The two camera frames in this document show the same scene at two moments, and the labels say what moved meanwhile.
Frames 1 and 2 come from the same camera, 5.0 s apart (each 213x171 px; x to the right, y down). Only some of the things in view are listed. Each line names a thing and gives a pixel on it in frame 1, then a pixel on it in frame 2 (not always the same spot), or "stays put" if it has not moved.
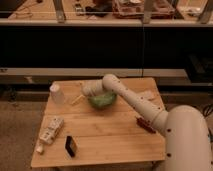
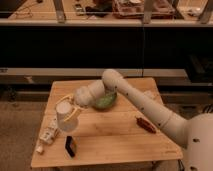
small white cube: [39, 149] stays put
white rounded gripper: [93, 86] → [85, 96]
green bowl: [103, 101] stays put
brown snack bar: [146, 124] stays put
